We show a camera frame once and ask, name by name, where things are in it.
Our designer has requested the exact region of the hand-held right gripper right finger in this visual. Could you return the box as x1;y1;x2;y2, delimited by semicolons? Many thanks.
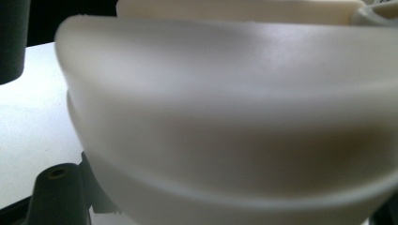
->
369;192;398;225

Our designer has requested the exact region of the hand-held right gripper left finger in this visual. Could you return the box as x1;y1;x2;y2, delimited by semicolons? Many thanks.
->
24;151;122;225

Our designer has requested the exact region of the white plastic bowl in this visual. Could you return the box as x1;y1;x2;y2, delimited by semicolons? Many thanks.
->
54;14;398;225

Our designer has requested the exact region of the white board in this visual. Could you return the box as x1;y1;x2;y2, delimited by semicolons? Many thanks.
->
0;41;139;225

